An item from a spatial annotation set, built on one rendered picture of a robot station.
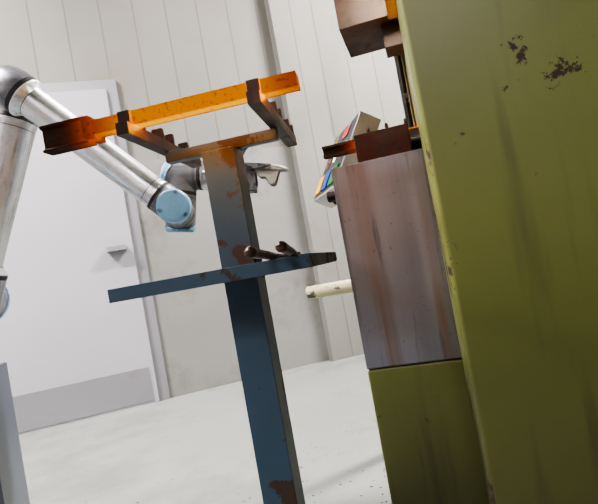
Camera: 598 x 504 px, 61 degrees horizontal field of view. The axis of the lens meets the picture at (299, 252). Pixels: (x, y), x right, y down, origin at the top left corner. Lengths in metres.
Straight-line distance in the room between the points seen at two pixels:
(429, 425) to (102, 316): 2.69
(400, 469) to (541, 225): 0.62
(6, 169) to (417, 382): 1.25
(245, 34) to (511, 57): 3.33
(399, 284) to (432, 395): 0.24
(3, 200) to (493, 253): 1.32
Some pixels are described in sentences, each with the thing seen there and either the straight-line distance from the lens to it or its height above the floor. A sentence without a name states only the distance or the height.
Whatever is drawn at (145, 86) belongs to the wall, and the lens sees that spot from 3.86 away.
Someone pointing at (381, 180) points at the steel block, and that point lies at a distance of 1.12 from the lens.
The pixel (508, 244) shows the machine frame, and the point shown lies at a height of 0.69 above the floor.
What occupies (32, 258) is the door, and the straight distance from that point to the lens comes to 3.61.
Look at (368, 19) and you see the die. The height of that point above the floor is 1.27.
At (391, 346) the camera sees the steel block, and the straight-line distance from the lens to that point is 1.13.
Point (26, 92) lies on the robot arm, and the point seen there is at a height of 1.29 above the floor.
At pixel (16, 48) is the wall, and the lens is 4.01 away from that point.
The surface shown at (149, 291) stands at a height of 0.72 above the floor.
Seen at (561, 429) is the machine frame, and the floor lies 0.40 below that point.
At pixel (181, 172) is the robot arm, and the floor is 1.05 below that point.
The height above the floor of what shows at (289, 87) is 0.98.
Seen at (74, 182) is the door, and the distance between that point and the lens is 3.64.
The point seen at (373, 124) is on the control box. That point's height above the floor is 1.15.
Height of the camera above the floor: 0.72
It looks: 1 degrees up
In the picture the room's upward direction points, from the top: 10 degrees counter-clockwise
